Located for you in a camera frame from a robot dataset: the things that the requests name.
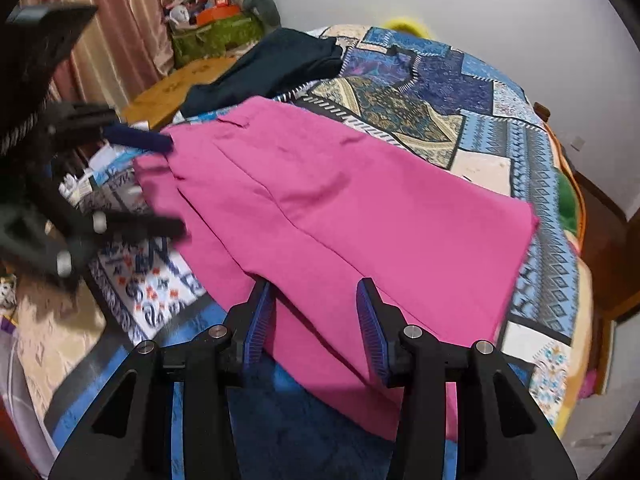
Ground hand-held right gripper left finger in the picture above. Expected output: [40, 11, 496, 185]
[47, 279, 276, 480]

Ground green patterned bag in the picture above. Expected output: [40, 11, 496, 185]
[170, 12, 266, 68]

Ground dark navy cloth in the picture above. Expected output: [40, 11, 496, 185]
[180, 27, 347, 119]

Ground yellow fuzzy object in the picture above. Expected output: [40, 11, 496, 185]
[385, 17, 429, 37]

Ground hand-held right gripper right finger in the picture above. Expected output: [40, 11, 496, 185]
[356, 277, 581, 480]

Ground blue patchwork bedspread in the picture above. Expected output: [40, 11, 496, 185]
[45, 24, 582, 480]

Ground brown wooden furniture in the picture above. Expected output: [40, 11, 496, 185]
[532, 102, 640, 322]

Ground pink striped curtain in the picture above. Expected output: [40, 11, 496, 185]
[20, 0, 177, 111]

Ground grey plush toy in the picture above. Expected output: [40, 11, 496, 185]
[234, 0, 282, 29]

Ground orange box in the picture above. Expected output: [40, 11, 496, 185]
[196, 4, 242, 26]

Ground pink pants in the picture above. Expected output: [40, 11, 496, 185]
[134, 96, 540, 443]

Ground green and orange blanket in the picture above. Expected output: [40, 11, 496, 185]
[542, 124, 597, 431]

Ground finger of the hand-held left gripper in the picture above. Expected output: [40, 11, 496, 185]
[46, 104, 175, 155]
[44, 179, 189, 282]

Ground wooden table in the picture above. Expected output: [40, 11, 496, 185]
[121, 56, 239, 131]

